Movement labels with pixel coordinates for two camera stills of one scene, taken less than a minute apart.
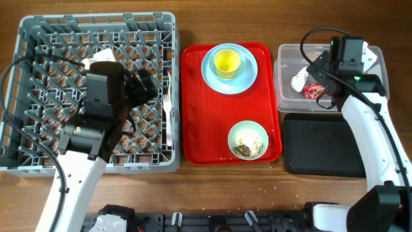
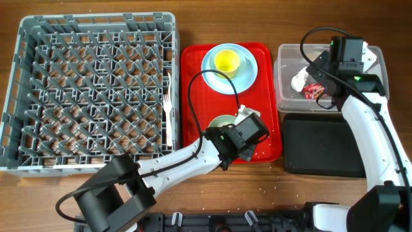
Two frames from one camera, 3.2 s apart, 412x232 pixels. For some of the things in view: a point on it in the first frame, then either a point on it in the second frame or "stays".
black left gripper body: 120,108 to 248,152
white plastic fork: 167,108 stays
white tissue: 299,80 stays
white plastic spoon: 169,84 stays
